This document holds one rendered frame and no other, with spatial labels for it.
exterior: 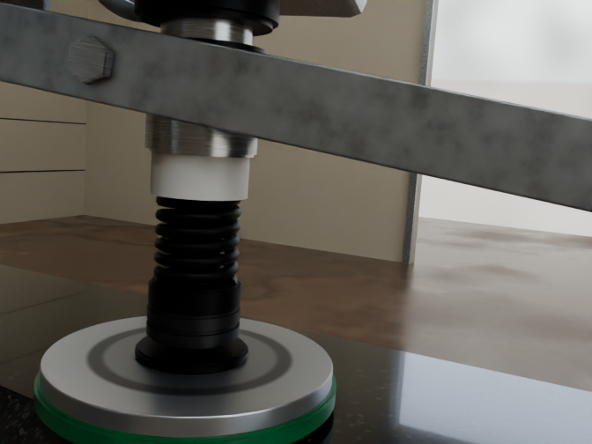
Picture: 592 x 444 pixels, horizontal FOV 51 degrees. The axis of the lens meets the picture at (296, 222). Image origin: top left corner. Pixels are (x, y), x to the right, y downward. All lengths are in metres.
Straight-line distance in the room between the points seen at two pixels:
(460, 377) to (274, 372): 0.19
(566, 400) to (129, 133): 6.41
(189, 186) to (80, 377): 0.15
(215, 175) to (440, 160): 0.15
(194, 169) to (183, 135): 0.02
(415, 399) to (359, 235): 5.04
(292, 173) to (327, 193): 0.38
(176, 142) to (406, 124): 0.15
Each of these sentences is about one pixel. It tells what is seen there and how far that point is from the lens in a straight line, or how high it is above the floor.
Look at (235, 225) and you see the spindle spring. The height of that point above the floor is 0.94.
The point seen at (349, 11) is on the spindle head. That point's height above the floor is 1.10.
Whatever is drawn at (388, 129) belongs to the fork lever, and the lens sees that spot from 0.37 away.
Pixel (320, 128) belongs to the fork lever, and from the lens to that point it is 0.37.
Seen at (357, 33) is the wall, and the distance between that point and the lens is 5.62.
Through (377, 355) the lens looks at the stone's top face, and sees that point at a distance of 0.61.
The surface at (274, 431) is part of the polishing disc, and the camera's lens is 0.41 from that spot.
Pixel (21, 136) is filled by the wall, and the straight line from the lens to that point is 6.65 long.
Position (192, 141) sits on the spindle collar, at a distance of 0.42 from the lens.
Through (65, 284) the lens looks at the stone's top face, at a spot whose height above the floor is 0.80.
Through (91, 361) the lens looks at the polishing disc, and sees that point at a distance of 0.48.
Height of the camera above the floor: 1.00
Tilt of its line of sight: 8 degrees down
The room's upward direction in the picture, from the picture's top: 4 degrees clockwise
